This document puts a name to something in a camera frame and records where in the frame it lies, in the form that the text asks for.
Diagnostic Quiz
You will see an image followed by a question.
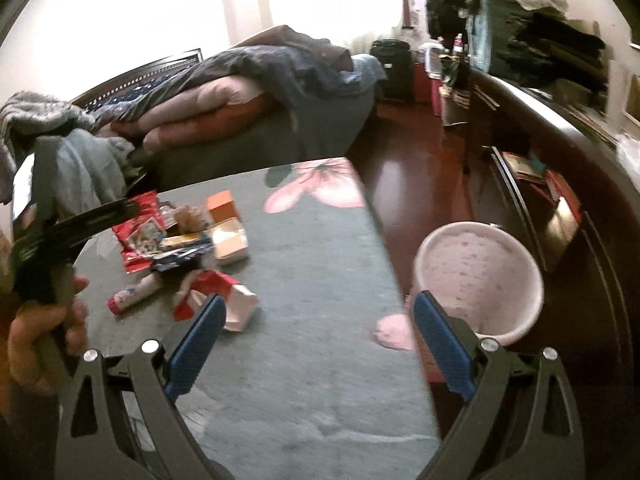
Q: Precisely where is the red snack wrapper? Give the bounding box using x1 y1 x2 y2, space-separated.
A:
112 191 166 274

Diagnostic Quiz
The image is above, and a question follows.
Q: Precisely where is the red white carton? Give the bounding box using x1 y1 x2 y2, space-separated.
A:
171 268 260 334

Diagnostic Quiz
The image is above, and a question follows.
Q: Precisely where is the black paper package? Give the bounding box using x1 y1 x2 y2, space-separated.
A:
151 233 214 273

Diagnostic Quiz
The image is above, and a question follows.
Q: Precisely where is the brown tissue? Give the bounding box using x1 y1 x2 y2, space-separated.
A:
174 205 209 234

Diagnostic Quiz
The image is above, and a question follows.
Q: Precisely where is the beige cardboard box lid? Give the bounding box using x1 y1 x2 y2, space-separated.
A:
208 217 248 266

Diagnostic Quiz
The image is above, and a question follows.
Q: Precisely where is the pink trash bin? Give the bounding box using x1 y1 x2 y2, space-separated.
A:
411 221 544 346

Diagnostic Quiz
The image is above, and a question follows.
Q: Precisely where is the person's left hand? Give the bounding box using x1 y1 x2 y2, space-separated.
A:
1 275 89 399

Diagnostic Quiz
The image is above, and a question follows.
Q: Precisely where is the light blue fleece blanket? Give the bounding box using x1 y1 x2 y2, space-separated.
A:
35 128 138 220

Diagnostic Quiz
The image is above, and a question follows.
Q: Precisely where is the pink glue stick tube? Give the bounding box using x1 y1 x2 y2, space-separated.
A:
106 273 164 315

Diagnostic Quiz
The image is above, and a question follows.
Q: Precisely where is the floral grey table cloth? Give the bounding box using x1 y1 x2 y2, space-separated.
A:
71 156 444 480

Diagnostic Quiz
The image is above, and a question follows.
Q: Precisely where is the orange cube box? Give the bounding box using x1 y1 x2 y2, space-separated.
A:
205 190 241 224

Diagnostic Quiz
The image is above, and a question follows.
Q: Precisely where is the dark wooden bed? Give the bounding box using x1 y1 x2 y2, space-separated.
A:
91 46 385 191

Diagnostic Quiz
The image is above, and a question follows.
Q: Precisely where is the dark wooden desk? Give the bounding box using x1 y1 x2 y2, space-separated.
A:
466 70 639 479

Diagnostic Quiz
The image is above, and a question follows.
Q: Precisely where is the pink folded quilt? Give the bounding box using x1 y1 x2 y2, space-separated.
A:
96 75 279 154

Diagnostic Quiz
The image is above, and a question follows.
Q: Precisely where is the black suitcase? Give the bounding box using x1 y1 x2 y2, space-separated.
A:
370 39 414 102

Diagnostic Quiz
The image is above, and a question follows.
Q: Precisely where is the dark blue duvet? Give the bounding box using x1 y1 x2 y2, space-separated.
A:
88 25 386 128

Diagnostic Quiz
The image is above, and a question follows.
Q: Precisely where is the teal storage box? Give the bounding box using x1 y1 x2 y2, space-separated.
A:
466 0 572 79

